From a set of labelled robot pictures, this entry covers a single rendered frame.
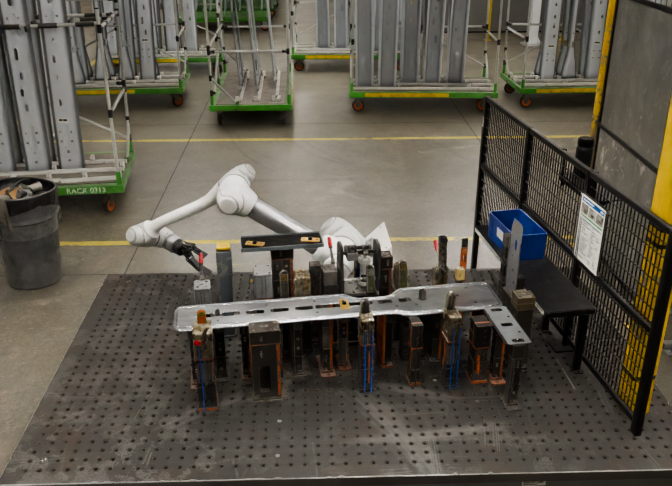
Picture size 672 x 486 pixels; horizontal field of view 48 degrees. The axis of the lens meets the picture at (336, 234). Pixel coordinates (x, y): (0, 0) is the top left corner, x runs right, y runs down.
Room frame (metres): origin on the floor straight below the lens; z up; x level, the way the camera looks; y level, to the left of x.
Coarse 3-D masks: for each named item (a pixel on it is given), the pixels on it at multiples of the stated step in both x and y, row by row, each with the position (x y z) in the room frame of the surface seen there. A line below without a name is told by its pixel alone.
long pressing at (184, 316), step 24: (408, 288) 2.92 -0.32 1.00; (432, 288) 2.92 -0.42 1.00; (456, 288) 2.92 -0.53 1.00; (480, 288) 2.92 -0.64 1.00; (192, 312) 2.72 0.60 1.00; (240, 312) 2.72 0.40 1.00; (264, 312) 2.72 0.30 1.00; (288, 312) 2.72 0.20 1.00; (312, 312) 2.72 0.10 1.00; (336, 312) 2.72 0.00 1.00; (384, 312) 2.72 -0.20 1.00; (408, 312) 2.72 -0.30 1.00; (432, 312) 2.72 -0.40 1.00
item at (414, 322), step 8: (416, 320) 2.67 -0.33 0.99; (416, 328) 2.62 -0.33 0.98; (408, 336) 2.68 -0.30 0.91; (416, 336) 2.62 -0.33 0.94; (416, 344) 2.62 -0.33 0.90; (416, 352) 2.62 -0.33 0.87; (416, 360) 2.62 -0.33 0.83; (408, 368) 2.66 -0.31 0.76; (416, 368) 2.63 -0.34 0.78; (408, 376) 2.66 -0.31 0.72; (416, 376) 2.64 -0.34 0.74; (416, 384) 2.62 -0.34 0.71; (424, 384) 2.63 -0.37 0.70
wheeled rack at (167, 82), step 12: (156, 24) 10.63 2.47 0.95; (168, 24) 10.65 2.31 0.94; (180, 24) 10.67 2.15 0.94; (156, 48) 10.61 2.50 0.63; (180, 60) 10.64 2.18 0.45; (168, 72) 10.69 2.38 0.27; (180, 72) 9.77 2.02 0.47; (132, 84) 9.79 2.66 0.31; (144, 84) 9.80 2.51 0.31; (156, 84) 9.82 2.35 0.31; (168, 84) 9.83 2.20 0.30; (180, 84) 9.75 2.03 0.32; (180, 96) 9.89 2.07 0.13
